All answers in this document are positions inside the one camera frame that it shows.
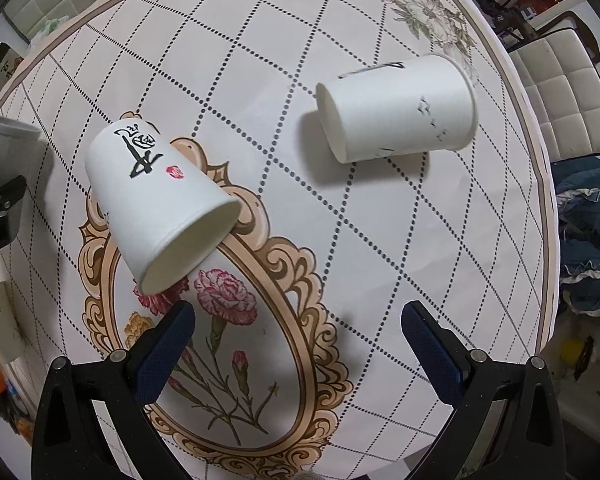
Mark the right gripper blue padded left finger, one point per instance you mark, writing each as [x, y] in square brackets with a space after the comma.
[155, 354]

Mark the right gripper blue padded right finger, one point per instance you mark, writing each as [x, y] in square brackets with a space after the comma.
[439, 352]

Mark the grey ceramic mug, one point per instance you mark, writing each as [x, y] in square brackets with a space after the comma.
[18, 145]

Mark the white paper cup left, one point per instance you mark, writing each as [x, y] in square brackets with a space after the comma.
[12, 345]

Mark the white paper cup with calligraphy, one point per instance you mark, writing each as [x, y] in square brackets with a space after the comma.
[164, 214]

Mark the white paper cup far right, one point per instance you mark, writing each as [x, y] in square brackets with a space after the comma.
[399, 108]

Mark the floral patterned tablecloth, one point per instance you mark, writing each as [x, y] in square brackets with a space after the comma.
[298, 359]

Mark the blue denim clothing pile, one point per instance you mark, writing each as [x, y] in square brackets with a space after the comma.
[577, 189]

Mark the white padded chair right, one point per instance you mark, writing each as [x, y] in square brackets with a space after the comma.
[563, 87]

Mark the dark wooden chair right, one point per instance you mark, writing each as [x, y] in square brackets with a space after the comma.
[566, 20]

